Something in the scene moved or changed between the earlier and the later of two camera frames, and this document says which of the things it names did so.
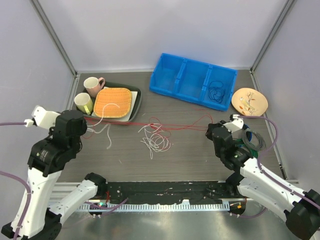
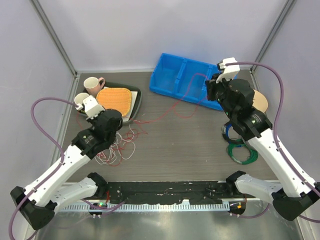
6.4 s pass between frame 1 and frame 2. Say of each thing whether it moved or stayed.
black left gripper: moved
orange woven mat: stayed
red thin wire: moved
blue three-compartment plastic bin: stayed
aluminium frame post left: stayed
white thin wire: moved
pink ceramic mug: stayed
